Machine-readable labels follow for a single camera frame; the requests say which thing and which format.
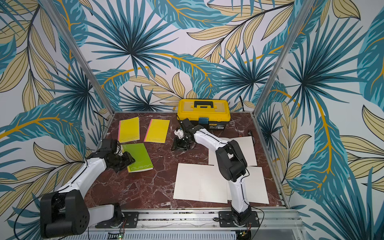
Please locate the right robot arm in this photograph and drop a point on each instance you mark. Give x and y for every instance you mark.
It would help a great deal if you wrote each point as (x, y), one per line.
(231, 163)

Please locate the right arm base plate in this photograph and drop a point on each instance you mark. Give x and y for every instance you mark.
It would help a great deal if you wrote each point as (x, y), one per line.
(230, 219)

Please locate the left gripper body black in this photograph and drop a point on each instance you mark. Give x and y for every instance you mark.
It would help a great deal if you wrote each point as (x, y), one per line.
(121, 162)

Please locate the aluminium front rail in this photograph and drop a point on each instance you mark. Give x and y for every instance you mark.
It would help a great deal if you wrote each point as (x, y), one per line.
(202, 224)

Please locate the yellow cover notebook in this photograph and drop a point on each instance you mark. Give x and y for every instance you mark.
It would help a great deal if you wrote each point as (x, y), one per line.
(129, 130)
(157, 131)

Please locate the yellow black toolbox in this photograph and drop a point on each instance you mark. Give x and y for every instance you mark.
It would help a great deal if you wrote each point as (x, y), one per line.
(211, 114)

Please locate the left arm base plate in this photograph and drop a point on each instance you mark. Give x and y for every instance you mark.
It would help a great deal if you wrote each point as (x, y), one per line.
(127, 220)

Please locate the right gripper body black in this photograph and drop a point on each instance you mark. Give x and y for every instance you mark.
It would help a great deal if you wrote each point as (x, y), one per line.
(181, 142)

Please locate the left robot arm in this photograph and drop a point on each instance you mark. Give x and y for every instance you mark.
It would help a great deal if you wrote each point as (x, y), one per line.
(64, 212)

